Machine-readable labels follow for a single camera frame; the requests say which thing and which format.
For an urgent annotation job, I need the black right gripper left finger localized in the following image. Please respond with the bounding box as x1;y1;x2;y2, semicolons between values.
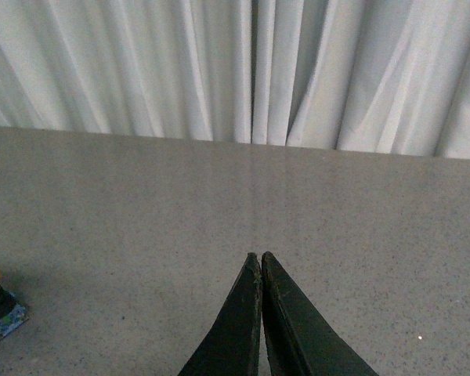
179;252;263;376

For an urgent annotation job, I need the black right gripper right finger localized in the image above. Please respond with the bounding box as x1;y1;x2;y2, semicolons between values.
262;251;376;375

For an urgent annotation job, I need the white pleated curtain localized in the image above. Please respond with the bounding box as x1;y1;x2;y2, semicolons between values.
0;1;470;159

